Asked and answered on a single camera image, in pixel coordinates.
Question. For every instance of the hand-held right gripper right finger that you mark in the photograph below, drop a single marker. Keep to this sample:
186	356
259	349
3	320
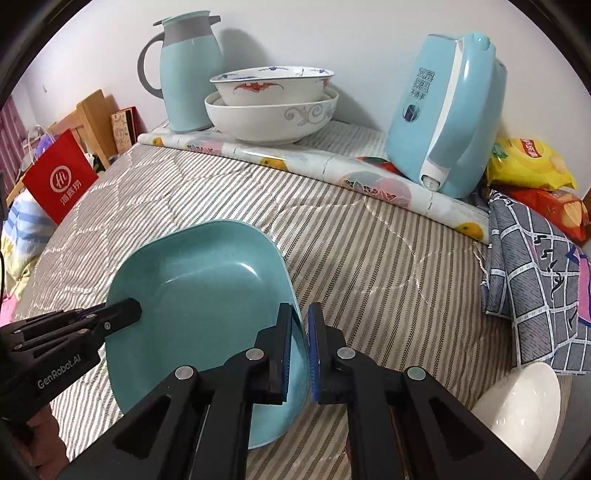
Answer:
316	357

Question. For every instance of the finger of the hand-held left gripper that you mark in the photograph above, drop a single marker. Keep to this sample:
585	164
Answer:
121	316

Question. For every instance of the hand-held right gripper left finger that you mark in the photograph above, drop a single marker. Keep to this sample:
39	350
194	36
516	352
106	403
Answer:
286	355

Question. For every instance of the teal square plate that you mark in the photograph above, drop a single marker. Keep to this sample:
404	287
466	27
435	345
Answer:
198	295

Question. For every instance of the grey striped quilt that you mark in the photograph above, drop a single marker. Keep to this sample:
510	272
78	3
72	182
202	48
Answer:
369	267

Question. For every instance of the yellow floral bedding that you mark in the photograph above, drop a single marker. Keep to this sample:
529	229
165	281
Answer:
16	258

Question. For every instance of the blue striped pillow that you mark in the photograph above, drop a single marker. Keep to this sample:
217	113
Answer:
25	210

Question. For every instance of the red paper bag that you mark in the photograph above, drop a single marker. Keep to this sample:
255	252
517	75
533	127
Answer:
60	180

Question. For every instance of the brown patterned box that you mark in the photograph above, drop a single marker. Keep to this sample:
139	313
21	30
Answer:
123	129

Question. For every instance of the rolled fruit-print tablecloth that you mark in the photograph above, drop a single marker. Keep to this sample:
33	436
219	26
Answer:
323	168

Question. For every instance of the purple plastic bag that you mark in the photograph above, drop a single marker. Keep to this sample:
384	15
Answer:
44	143

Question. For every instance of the wooden chair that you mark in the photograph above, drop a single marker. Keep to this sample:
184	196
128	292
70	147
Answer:
92	124

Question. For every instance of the pink striped curtain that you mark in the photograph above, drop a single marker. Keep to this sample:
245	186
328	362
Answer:
11	138

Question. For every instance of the plain white bowl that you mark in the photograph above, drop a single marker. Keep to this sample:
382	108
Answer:
521	406

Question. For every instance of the grey checked cloth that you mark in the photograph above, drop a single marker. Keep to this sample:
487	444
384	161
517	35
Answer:
531	286

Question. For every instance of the large white bowl grey scrolls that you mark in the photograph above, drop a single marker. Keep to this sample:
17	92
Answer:
258	122

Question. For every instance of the teal thermos jug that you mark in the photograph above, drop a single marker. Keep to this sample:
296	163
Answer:
187	78

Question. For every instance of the white bowl red bat print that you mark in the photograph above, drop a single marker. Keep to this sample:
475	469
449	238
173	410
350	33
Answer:
268	90

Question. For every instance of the light blue electric kettle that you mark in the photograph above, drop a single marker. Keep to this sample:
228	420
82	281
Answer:
443	115

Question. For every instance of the red chip bag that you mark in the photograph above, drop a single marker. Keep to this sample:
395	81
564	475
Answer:
554	207

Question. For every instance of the yellow chip bag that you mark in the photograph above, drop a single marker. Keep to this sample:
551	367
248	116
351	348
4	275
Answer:
531	161

